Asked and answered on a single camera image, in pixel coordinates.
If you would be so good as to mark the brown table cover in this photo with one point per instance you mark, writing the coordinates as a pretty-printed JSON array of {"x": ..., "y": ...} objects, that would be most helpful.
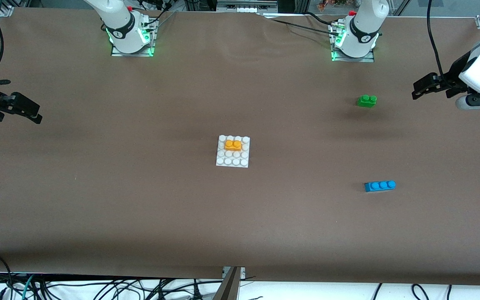
[{"x": 240, "y": 216}]

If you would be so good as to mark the metal table edge bracket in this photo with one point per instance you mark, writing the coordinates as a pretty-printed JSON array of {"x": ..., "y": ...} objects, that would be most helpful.
[{"x": 225, "y": 271}]

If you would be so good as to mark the green two-stud block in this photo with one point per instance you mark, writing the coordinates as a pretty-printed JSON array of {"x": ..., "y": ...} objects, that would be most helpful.
[{"x": 366, "y": 101}]

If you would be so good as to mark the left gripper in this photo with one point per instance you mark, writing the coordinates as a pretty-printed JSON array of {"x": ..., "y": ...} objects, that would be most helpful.
[{"x": 452, "y": 79}]

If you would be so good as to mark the blue three-stud block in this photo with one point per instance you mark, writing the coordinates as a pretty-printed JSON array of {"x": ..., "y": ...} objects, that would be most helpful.
[{"x": 379, "y": 186}]

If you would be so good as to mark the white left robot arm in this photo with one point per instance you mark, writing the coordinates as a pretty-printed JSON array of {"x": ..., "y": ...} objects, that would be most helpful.
[{"x": 358, "y": 49}]

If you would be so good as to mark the brown table post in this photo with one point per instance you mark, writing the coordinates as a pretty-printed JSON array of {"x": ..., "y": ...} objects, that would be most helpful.
[{"x": 228, "y": 289}]

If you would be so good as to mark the yellow two-stud block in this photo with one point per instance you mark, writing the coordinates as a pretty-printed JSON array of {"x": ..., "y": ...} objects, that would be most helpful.
[{"x": 233, "y": 146}]

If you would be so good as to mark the white power strip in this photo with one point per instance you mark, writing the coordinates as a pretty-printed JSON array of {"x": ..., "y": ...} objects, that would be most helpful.
[{"x": 246, "y": 6}]

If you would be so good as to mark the white studded base plate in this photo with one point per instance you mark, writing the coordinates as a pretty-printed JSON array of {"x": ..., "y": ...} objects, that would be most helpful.
[{"x": 233, "y": 160}]

